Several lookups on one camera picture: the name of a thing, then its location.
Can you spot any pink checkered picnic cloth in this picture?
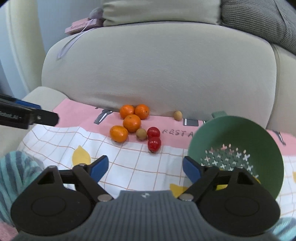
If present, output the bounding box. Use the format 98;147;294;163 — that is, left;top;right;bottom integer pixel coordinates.
1;99;295;240

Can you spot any grey houndstooth cushion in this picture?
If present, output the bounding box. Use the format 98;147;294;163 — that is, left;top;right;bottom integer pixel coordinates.
221;1;295;54

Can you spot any purple plush toy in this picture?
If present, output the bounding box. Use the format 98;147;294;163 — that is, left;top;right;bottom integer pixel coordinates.
89;7;103;19

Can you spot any red cherry tomato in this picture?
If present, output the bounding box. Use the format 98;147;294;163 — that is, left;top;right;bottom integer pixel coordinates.
147;126;161;139
147;137;162;153

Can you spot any beige back cushion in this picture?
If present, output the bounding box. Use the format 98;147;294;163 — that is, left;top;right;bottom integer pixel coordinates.
102;0;221;26

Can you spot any pink butterfly book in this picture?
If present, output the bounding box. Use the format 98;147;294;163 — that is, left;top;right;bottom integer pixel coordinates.
65;18;103;35

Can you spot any brown longan by sofa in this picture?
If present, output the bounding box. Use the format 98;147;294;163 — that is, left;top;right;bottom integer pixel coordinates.
173;110;183;121

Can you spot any teal striped towel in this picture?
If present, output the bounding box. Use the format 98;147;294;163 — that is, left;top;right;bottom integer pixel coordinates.
0;151;43;226

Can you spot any green colander bowl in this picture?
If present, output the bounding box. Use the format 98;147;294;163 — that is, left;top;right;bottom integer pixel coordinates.
188;111;284;198

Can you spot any beige sofa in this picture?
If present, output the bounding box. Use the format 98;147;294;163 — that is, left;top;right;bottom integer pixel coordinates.
0;0;296;160

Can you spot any orange mandarin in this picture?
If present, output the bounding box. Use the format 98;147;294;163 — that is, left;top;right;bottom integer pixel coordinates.
109;126;128;143
134;104;150;120
119;104;134;120
123;114;141;133

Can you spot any brown longan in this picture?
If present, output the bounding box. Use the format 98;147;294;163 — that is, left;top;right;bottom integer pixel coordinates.
136;128;147;141
173;110;183;121

